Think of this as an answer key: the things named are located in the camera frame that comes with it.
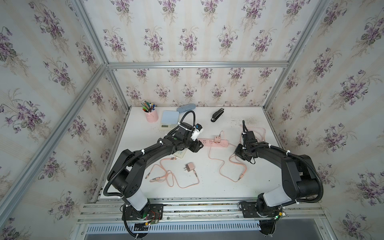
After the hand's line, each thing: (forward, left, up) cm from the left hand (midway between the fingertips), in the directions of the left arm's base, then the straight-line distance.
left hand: (200, 143), depth 87 cm
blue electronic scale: (-2, +12, -9) cm, 16 cm away
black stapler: (+29, -14, -6) cm, 33 cm away
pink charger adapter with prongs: (-11, +6, -8) cm, 15 cm away
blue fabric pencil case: (+38, +9, -8) cm, 40 cm away
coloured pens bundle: (+30, +36, 0) cm, 47 cm away
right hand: (-2, -25, -9) cm, 27 cm away
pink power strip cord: (+19, -40, -9) cm, 46 cm away
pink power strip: (+6, -6, -8) cm, 12 cm away
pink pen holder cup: (+24, +33, -3) cm, 41 cm away
